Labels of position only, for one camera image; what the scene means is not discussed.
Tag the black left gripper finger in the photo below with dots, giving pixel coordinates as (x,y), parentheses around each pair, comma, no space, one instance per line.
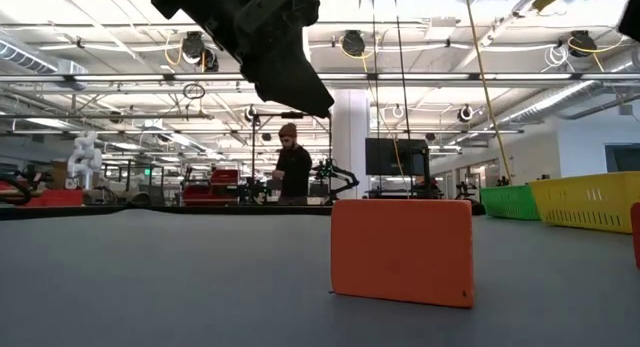
(290,82)

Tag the black background robot arm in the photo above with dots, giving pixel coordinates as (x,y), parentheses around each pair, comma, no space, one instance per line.
(335,176)

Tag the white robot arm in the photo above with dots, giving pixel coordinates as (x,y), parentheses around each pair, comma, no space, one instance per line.
(85,159)

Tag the white pillar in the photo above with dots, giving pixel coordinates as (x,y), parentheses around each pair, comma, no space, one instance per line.
(350,137)

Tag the person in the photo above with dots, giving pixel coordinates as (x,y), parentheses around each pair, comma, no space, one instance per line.
(295,172)

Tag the black monitor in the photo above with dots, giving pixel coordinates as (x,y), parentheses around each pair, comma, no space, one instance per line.
(395,157)

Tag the red tool cart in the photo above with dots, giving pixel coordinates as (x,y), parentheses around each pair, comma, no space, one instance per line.
(215,187)

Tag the yellow plastic basket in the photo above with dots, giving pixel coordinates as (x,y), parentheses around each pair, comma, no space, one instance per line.
(590,202)

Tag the large flat orange block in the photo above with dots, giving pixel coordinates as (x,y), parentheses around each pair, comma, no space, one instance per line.
(400,252)

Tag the green plastic basket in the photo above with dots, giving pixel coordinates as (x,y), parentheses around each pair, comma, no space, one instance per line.
(510,203)

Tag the brown cardboard box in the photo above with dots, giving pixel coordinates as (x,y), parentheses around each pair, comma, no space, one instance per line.
(59,176)

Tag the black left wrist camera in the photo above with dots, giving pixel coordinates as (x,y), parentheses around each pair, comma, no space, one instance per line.
(302,7)

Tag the black table edge rail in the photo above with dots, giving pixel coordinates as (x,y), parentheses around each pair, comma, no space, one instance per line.
(150,211)

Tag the silver ceiling duct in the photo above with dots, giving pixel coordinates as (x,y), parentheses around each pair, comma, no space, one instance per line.
(30,59)

